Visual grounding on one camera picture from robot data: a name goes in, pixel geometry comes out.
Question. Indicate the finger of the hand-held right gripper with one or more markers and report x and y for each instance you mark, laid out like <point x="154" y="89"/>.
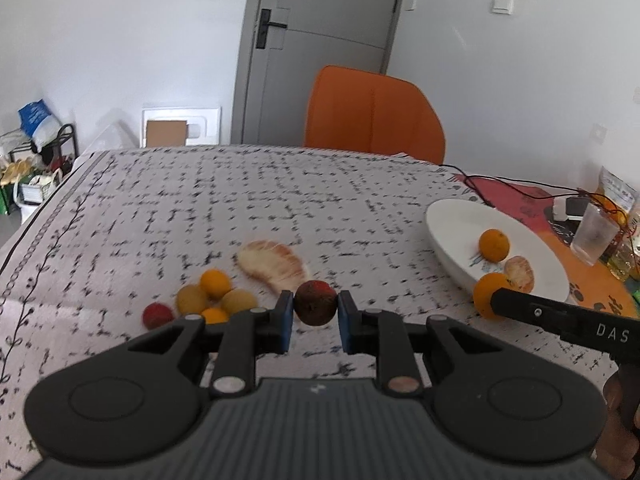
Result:
<point x="520" y="309"/>

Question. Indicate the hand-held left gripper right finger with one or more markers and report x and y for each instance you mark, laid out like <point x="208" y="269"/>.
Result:
<point x="346" y="324"/>

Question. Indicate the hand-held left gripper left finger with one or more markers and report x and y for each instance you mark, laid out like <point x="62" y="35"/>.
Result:
<point x="284" y="321"/>

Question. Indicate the dark red round fruit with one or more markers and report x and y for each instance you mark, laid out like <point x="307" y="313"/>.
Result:
<point x="314" y="304"/>

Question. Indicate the large orange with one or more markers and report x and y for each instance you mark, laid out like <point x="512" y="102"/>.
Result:
<point x="494" y="245"/>
<point x="485" y="294"/>

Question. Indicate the yellow-brown round fruit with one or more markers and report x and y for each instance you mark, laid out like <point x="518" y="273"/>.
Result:
<point x="191" y="299"/>
<point x="239" y="302"/>

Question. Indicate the scallop shell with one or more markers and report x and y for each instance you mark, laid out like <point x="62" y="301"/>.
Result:
<point x="272" y="265"/>

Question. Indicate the small orange kumquat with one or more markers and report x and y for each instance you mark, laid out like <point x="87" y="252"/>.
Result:
<point x="215" y="282"/>
<point x="215" y="315"/>

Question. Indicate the white oval plate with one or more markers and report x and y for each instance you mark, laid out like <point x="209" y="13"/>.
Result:
<point x="460" y="230"/>

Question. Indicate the red lychee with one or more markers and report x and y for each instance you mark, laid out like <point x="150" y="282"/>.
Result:
<point x="157" y="316"/>

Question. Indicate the person's right hand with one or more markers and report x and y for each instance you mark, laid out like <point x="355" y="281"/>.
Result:
<point x="620" y="420"/>

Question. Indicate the clear plastic cup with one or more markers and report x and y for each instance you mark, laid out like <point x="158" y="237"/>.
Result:
<point x="594" y="232"/>

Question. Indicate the white and black charger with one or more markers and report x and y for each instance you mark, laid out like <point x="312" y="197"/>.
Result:
<point x="570" y="207"/>

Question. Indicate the black-and-white printed tablecloth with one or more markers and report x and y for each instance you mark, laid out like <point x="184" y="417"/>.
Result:
<point x="350" y="210"/>

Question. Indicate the clear snack bag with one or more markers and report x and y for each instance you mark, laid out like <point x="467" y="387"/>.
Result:
<point x="617" y="190"/>

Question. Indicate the orange chair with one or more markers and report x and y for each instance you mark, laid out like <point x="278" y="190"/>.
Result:
<point x="370" y="110"/>

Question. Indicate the white foam box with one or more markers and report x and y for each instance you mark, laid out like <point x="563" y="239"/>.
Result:
<point x="200" y="120"/>

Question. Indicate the translucent plastic sheet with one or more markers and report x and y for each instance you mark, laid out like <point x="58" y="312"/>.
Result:
<point x="107" y="132"/>

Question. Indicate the grey door with black lock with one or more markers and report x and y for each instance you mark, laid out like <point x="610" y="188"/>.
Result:
<point x="320" y="60"/>

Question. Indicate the black metal rack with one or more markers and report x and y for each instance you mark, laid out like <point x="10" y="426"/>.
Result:
<point x="60" y="145"/>

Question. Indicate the yellow and white bag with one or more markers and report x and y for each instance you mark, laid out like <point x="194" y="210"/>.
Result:
<point x="20" y="172"/>

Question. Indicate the blue and white bag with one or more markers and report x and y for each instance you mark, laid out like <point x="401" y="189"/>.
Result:
<point x="36" y="121"/>

